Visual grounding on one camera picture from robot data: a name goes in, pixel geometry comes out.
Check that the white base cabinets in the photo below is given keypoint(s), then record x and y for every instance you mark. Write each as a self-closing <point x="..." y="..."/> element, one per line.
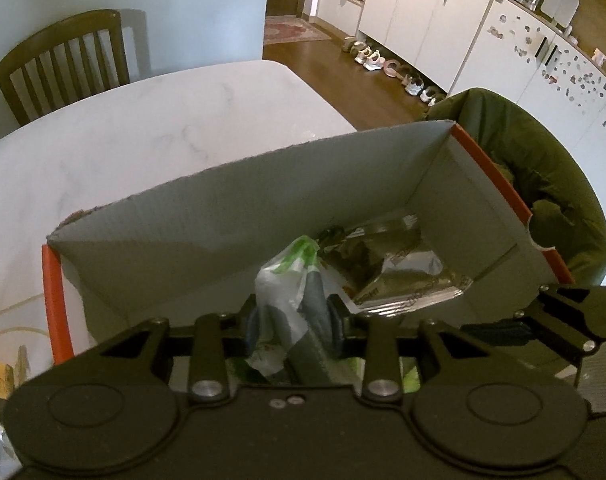
<point x="408" y="5"/>

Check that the row of shoes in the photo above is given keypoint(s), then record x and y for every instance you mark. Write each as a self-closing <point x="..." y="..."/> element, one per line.
<point x="393" y="67"/>

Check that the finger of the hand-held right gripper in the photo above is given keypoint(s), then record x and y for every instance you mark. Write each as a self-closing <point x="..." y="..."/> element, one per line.
<point x="593" y="310"/>
<point x="493" y="334"/>

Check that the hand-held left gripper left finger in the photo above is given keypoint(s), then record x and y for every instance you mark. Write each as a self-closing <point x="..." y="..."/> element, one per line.
<point x="208" y="355"/>

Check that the curved white stickered cabinet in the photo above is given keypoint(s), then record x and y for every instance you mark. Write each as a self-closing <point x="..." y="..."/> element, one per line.
<point x="533" y="60"/>

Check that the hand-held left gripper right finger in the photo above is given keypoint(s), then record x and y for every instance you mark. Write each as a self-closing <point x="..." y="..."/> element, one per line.
<point x="383" y="355"/>

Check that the white rounded flat box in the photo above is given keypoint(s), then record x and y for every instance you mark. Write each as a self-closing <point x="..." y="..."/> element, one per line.
<point x="558" y="5"/>

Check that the patterned pink rug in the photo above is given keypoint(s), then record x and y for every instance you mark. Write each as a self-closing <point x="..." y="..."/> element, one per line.
<point x="293" y="30"/>

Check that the olive green upholstered chair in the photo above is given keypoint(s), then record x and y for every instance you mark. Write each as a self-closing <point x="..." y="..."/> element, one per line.
<point x="533" y="160"/>

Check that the white green plastic packet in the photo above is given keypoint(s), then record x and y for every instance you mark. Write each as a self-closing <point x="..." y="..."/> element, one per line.
<point x="283" y="285"/>

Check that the red cardboard shoe box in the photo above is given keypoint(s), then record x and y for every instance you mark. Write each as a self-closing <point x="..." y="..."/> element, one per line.
<point x="183" y="210"/>

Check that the brown wooden slatted chair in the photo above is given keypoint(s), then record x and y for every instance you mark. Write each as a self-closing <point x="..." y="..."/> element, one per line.
<point x="58" y="40"/>

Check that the small pink box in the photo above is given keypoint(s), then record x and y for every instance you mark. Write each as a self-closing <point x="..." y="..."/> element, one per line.
<point x="600" y="56"/>

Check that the silver foil packet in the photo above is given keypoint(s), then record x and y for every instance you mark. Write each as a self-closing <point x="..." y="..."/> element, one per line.
<point x="413" y="280"/>

